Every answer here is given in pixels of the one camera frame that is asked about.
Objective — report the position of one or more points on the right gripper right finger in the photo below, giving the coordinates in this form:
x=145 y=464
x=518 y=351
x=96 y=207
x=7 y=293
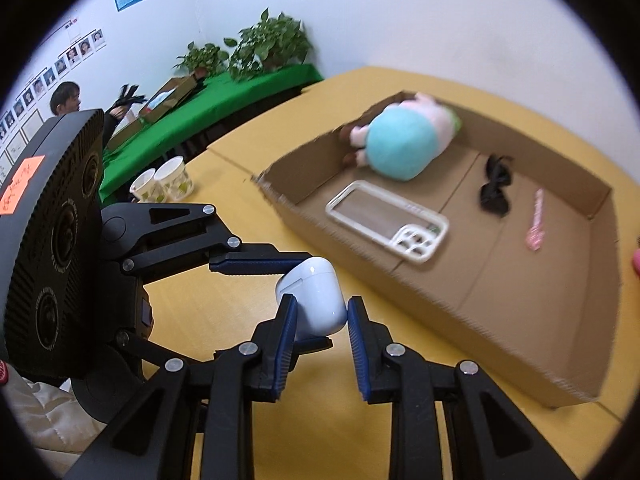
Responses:
x=489 y=437

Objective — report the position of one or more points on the green potted plant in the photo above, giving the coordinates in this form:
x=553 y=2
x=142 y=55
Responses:
x=209 y=60
x=272 y=43

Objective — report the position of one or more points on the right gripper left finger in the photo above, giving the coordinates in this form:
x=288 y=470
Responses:
x=152 y=435

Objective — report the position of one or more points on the white earbuds case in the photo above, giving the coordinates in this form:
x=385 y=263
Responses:
x=321 y=309

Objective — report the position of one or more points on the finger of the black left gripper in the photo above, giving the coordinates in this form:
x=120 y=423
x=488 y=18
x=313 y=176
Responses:
x=313 y=344
x=257 y=264

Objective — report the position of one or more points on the teal pink plush pig toy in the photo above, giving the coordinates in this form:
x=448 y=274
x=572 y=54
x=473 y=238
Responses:
x=401 y=141

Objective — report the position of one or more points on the shallow brown cardboard box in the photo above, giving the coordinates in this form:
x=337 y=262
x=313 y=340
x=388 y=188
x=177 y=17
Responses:
x=543 y=320

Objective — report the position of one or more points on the green table cloth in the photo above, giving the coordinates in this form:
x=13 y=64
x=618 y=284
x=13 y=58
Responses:
x=220 y=98

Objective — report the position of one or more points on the black sunglasses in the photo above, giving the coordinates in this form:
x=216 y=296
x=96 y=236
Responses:
x=498 y=174

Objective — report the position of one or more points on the cardboard box on green table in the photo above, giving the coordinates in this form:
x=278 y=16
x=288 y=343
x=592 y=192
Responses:
x=173 y=94

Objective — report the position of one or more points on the white floral paper cup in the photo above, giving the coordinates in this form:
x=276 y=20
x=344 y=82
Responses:
x=174 y=180

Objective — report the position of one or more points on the pink transparent wand toy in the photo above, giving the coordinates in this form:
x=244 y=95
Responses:
x=535 y=234

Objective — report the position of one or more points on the clear white phone case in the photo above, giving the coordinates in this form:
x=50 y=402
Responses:
x=406 y=229

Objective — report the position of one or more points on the seated person in background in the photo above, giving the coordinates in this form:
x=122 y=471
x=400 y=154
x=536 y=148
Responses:
x=66 y=99

